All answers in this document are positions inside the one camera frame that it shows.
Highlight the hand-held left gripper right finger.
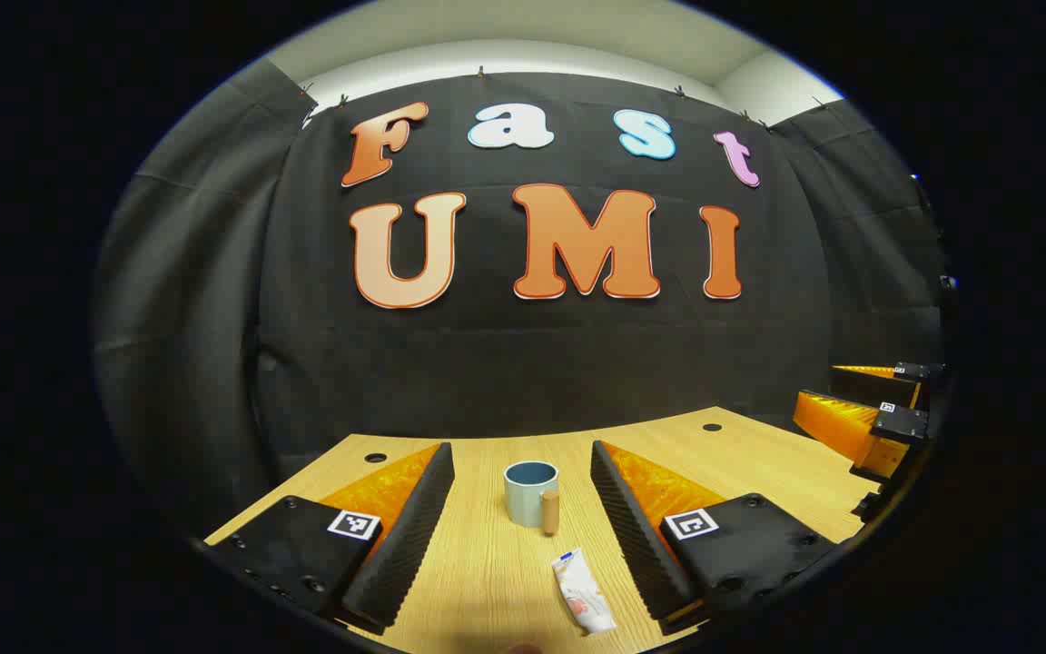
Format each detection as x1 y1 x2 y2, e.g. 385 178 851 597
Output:
589 441 843 636

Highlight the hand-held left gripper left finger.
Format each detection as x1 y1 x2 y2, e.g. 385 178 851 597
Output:
203 442 457 636

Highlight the white toothpaste tube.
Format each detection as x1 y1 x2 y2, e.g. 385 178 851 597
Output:
551 549 618 635

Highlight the light blue cup wooden handle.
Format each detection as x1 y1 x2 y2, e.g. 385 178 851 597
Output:
503 461 562 537

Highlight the wooden desktop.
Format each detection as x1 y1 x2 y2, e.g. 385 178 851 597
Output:
203 406 883 654

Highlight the dark grey side curtain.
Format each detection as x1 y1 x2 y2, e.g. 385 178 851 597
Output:
764 98 947 428
92 59 315 537

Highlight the black backdrop cloth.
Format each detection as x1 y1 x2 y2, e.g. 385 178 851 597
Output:
255 73 837 460

